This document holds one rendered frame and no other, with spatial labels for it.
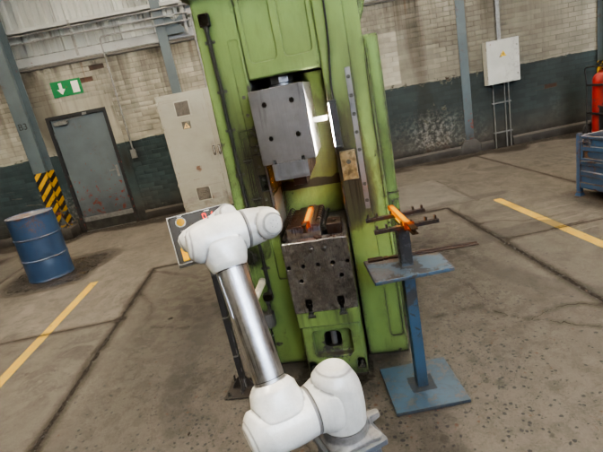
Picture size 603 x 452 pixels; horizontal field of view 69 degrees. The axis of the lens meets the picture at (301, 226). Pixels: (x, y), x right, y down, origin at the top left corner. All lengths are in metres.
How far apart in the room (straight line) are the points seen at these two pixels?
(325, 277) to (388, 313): 0.55
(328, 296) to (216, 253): 1.33
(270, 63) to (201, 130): 5.26
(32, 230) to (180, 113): 2.92
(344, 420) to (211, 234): 0.71
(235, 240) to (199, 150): 6.43
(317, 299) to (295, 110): 1.08
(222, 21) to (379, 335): 2.09
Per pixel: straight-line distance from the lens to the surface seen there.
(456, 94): 9.03
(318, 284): 2.59
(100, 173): 8.97
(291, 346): 3.05
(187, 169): 7.88
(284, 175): 2.47
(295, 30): 2.57
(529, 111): 9.70
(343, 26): 2.55
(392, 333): 2.98
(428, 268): 2.30
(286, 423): 1.42
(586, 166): 5.86
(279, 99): 2.42
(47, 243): 6.64
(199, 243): 1.39
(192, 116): 7.77
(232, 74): 2.62
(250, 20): 2.62
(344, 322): 2.70
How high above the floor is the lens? 1.71
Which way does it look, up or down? 16 degrees down
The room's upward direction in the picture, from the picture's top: 11 degrees counter-clockwise
